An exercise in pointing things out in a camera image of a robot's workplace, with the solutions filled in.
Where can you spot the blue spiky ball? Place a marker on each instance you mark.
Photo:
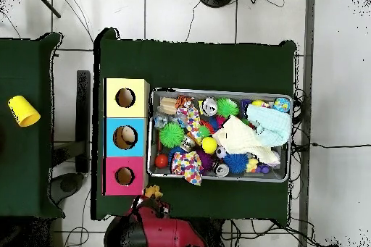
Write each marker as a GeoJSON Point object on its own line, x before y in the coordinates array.
{"type": "Point", "coordinates": [236, 163]}

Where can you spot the wooden box with three holes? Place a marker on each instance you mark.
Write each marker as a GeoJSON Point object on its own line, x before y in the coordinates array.
{"type": "Point", "coordinates": [136, 142]}

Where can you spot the crushed silver can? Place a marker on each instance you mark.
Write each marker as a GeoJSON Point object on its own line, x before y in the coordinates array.
{"type": "Point", "coordinates": [210, 106]}

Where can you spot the clear shallow mesh bin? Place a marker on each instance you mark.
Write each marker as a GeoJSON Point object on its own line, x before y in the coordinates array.
{"type": "Point", "coordinates": [168, 172]}

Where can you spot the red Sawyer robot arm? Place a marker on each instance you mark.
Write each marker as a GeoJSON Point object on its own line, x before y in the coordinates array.
{"type": "Point", "coordinates": [168, 232]}

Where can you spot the polka dot colourful cloth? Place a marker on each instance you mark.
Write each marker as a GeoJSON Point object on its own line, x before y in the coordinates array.
{"type": "Point", "coordinates": [187, 167]}

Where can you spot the yellow smiley ball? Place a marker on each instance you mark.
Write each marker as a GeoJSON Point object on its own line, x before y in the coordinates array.
{"type": "Point", "coordinates": [209, 145]}

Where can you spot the cream yellow cloth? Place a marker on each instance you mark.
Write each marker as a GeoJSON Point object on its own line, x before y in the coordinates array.
{"type": "Point", "coordinates": [246, 138]}

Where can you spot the blue globe ball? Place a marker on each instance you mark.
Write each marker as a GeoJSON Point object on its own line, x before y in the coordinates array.
{"type": "Point", "coordinates": [282, 105]}

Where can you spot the red ball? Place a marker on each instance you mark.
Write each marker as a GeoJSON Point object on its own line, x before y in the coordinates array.
{"type": "Point", "coordinates": [162, 160]}

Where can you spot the large green spiky ball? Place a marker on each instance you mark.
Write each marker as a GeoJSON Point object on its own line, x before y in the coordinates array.
{"type": "Point", "coordinates": [171, 134]}

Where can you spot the purple spiky ball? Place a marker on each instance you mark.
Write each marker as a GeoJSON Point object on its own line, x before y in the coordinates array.
{"type": "Point", "coordinates": [204, 159]}

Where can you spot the small green spiky ball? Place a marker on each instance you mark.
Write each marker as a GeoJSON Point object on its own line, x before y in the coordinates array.
{"type": "Point", "coordinates": [227, 107]}

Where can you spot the mint green cloth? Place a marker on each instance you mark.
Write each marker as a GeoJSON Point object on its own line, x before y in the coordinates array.
{"type": "Point", "coordinates": [271, 125]}

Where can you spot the yellow round object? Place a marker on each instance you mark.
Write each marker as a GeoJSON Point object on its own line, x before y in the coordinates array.
{"type": "Point", "coordinates": [23, 111]}

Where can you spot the side table with green cloth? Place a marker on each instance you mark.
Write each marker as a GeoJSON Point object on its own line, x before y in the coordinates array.
{"type": "Point", "coordinates": [26, 160]}

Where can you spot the black rod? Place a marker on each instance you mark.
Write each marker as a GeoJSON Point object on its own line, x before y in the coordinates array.
{"type": "Point", "coordinates": [46, 2]}

